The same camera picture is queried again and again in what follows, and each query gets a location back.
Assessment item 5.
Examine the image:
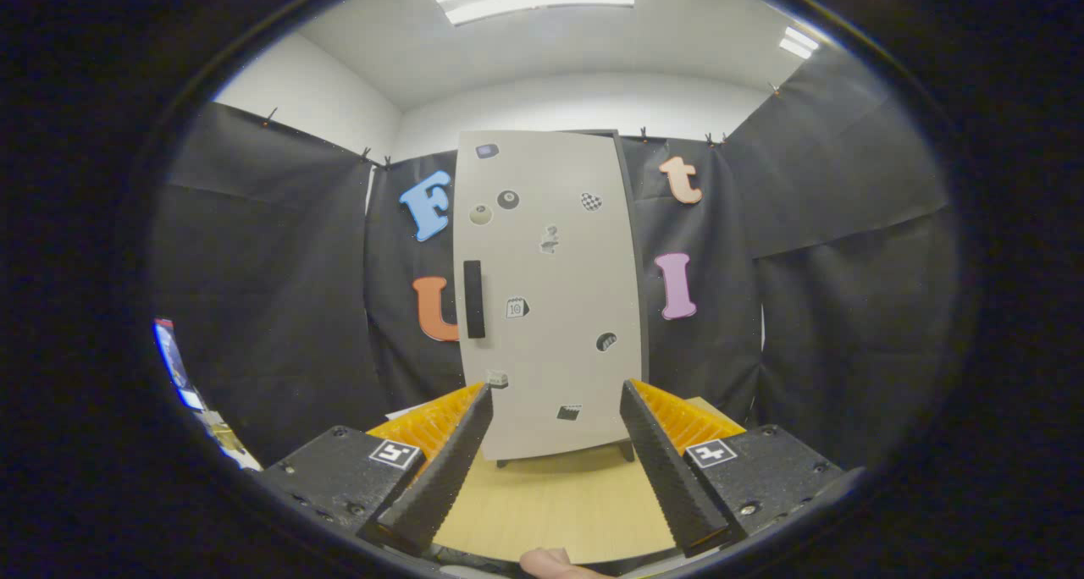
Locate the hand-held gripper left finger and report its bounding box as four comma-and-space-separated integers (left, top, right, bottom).
251, 382, 495, 558

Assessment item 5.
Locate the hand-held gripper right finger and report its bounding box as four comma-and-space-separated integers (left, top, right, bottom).
618, 378, 850, 559

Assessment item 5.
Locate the grey shoe cabinet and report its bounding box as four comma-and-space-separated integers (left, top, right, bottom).
453, 128, 651, 468

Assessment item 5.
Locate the beige shoe cabinet door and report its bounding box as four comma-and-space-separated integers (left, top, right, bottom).
453, 130, 644, 461

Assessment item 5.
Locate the black backdrop cloth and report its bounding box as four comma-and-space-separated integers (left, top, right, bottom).
148, 46, 958, 470

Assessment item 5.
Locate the blue printed poster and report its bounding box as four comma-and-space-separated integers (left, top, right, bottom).
152, 318, 204, 412

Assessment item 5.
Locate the small ceiling light panel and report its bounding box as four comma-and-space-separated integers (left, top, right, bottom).
779, 26, 821, 61

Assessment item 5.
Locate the black door handle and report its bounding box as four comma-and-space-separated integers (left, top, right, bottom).
463, 260, 487, 340

